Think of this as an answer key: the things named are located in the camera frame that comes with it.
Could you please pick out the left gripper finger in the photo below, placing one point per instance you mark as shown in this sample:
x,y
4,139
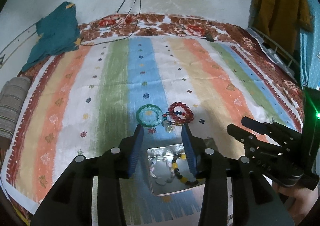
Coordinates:
x,y
260,126
250,141

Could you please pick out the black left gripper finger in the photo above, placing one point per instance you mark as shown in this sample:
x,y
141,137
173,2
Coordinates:
x,y
254,201
69,201

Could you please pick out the silver metal tin box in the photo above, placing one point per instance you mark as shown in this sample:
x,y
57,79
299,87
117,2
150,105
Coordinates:
x,y
169,172

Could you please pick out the green jade bangle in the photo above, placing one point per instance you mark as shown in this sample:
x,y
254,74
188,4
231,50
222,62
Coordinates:
x,y
149,116

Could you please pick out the person's right hand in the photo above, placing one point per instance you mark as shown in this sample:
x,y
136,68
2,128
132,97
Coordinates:
x,y
304,200

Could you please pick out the blue dotted curtain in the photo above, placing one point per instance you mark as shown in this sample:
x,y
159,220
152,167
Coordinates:
x,y
309,50

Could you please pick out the striped colourful cloth mat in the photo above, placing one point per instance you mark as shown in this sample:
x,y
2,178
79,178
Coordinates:
x,y
141,207

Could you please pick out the mustard hanging jacket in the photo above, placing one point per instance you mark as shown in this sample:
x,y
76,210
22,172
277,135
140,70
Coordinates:
x,y
281,20

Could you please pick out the grey striped pillow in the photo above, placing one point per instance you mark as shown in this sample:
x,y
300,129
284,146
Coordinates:
x,y
13,95

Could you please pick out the teal folded garment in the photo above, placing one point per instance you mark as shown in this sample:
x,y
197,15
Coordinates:
x,y
58,33

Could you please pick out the white wire rack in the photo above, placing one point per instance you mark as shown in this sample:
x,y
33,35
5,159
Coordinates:
x,y
276,53

